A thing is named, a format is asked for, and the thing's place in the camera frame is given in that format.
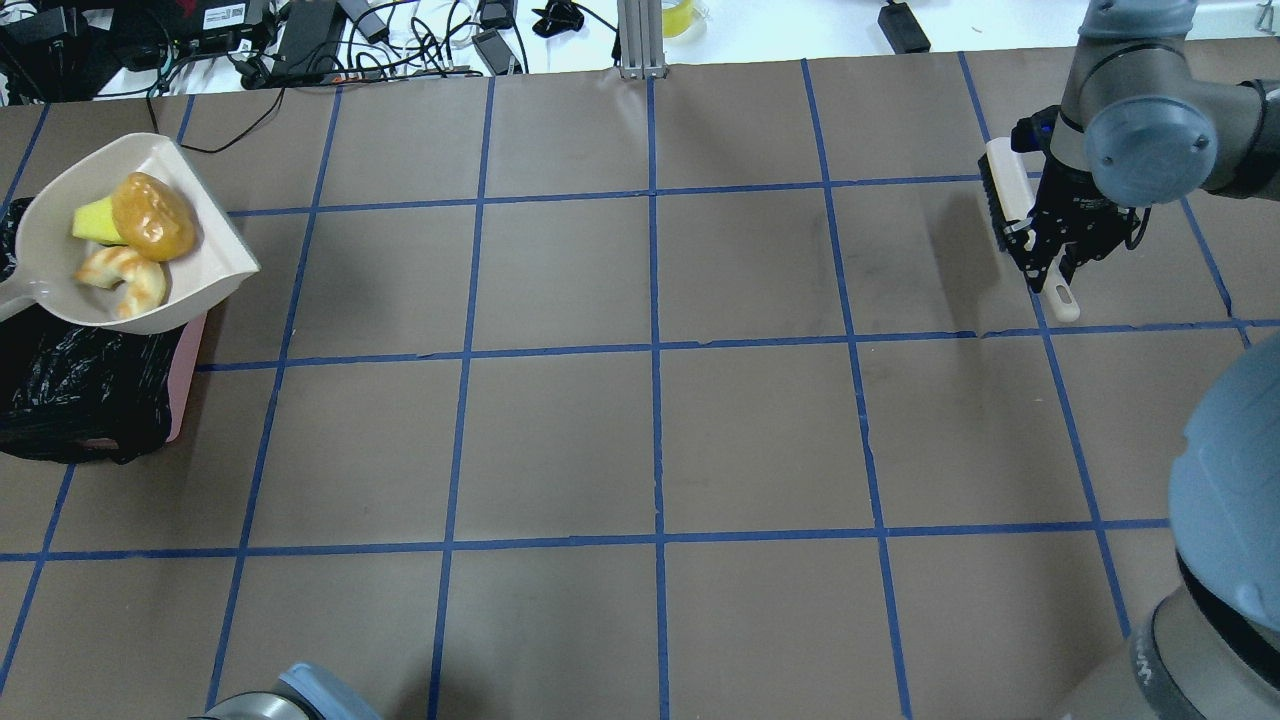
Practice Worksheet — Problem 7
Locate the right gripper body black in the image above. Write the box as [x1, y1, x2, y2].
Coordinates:
[1011, 105, 1151, 261]

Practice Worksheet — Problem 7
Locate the beige hand brush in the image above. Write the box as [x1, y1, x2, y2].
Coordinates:
[979, 137, 1082, 323]

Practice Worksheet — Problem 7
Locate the toy croissant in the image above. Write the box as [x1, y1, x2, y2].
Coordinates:
[73, 245, 169, 320]

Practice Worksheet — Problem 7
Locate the beige plastic dustpan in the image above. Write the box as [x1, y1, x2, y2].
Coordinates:
[1, 133, 260, 334]

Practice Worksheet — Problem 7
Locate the yellow sponge wedge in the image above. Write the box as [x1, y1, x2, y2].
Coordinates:
[70, 196, 127, 247]

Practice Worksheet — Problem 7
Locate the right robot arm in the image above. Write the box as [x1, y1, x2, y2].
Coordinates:
[979, 1, 1277, 719]

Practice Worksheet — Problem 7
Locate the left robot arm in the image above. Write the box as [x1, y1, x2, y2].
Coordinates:
[192, 662, 381, 719]

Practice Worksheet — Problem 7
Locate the pink bin with black bag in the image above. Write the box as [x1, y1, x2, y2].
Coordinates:
[0, 199, 209, 466]

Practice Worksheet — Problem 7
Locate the black power adapter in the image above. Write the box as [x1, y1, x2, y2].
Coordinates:
[877, 1, 932, 55]

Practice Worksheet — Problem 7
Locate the yellow tape roll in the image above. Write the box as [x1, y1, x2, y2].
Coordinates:
[660, 0, 704, 38]

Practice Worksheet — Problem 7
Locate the black webcam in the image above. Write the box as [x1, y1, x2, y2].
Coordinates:
[531, 0, 585, 38]

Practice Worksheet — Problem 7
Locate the aluminium frame post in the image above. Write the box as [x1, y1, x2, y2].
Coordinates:
[617, 0, 668, 79]

